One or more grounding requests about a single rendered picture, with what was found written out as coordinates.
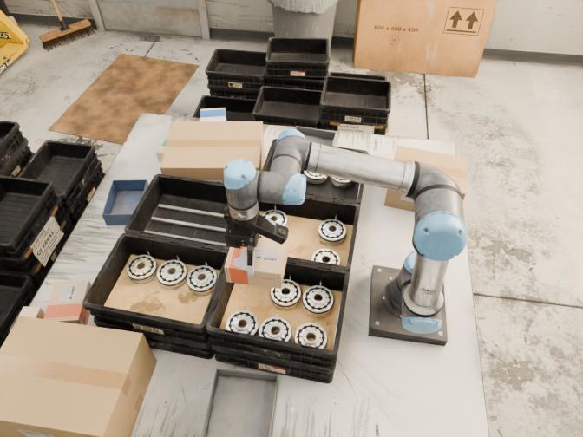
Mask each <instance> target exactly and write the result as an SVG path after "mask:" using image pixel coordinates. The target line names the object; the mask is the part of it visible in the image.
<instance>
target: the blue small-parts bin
mask: <svg viewBox="0 0 583 437"><path fill-rule="evenodd" d="M148 186H149V184H148V182H147V179H118V180H112V183H111V186H110V189H109V192H108V196H107V199H106V202H105V206H104V208H103V211H102V216H103V219H104V221H105V223H106V225H126V224H127V222H128V221H129V219H130V217H131V216H132V214H133V212H134V210H135V208H136V206H137V205H138V204H139V202H140V200H141V198H142V196H143V194H144V192H145V191H146V190H147V187H148Z"/></svg>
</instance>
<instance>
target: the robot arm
mask: <svg viewBox="0 0 583 437"><path fill-rule="evenodd" d="M301 170H303V171H307V172H311V173H318V174H323V175H327V176H331V177H335V178H339V179H346V180H350V181H354V182H358V183H363V184H366V185H371V186H378V187H382V188H386V189H390V190H394V191H399V192H400V193H401V195H402V196H404V197H408V198H411V199H413V200H414V211H415V223H414V231H413V236H412V245H413V247H414V249H415V250H414V251H412V252H411V253H410V254H409V255H408V256H407V257H406V258H405V259H404V261H403V266H402V269H401V270H400V272H399V275H398V277H395V278H394V279H393V280H392V281H391V282H390V284H389V286H388V288H387V291H386V296H387V299H388V301H389V303H390V305H391V306H392V308H394V309H395V310H396V311H398V312H400V313H402V318H401V320H402V324H403V327H404V328H405V329H406V330H408V331H410V332H414V333H420V334H428V333H433V332H437V331H438V330H439V329H440V328H441V327H442V320H441V310H442V305H443V294H442V292H441V289H442V284H443V280H444V277H445V273H446V270H447V267H448V263H449V260H450V259H452V258H454V257H455V256H458V255H459V254H461V253H462V251H463V250H464V248H465V245H466V241H467V229H466V226H465V221H464V214H463V207H462V193H461V189H460V187H459V186H458V185H457V183H456V182H455V181H454V180H453V179H452V178H451V177H450V176H449V175H447V174H446V173H445V172H443V171H442V170H440V169H438V168H436V167H434V166H431V165H429V164H425V163H422V162H419V161H414V160H410V161H408V162H407V163H404V162H401V161H396V160H389V159H385V158H381V157H377V156H373V155H368V154H365V153H357V152H353V151H349V150H345V149H341V148H337V147H330V146H326V145H321V144H318V143H313V142H309V141H306V140H305V136H304V135H303V134H302V133H300V132H299V131H298V130H296V129H286V130H285V131H283V132H282V133H281V134H280V135H279V136H278V139H277V142H276V144H275V147H274V154H273V158H272V164H271V168H270V172H267V171H257V170H256V169H255V167H254V165H253V163H252V162H251V161H248V160H244V159H237V160H233V161H231V162H229V163H228V164H227V165H226V167H225V168H224V179H225V180H224V185H225V188H226V196H227V202H228V205H227V206H226V210H225V213H224V219H226V222H227V226H226V232H225V239H226V247H233V248H239V249H241V246H242V247H247V249H246V248H245V249H242V250H241V253H240V257H239V258H235V259H234V260H233V265H234V266H235V267H238V268H240V269H242V270H245V271H247V276H248V278H251V277H252V275H253V274H254V259H255V251H254V247H257V244H258V241H259V238H263V236H264V237H266V238H269V239H270V240H272V241H275V242H277V243H279V244H281V245H282V244H283V243H284V242H285V241H286V240H287V238H288V233H289V229H288V228H287V227H285V226H283V225H281V224H279V223H277V222H275V221H273V220H270V219H268V218H266V217H264V216H262V215H260V214H259V213H258V211H259V204H258V202H266V203H274V204H283V205H302V204H303V203H304V201H305V190H306V177H305V176H304V175H303V174H300V171H301ZM228 228H230V229H228ZM227 229H228V230H227ZM227 240H228V243H227Z"/></svg>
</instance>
